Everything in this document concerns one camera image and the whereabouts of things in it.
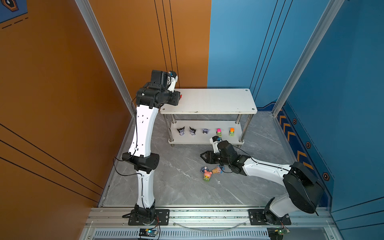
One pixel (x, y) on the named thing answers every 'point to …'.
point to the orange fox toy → (181, 96)
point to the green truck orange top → (231, 132)
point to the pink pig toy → (207, 175)
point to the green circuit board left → (148, 232)
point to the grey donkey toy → (204, 168)
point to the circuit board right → (277, 233)
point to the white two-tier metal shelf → (222, 114)
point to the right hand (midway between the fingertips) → (201, 156)
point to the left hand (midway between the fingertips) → (175, 93)
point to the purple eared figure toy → (205, 131)
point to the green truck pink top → (219, 131)
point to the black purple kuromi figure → (181, 131)
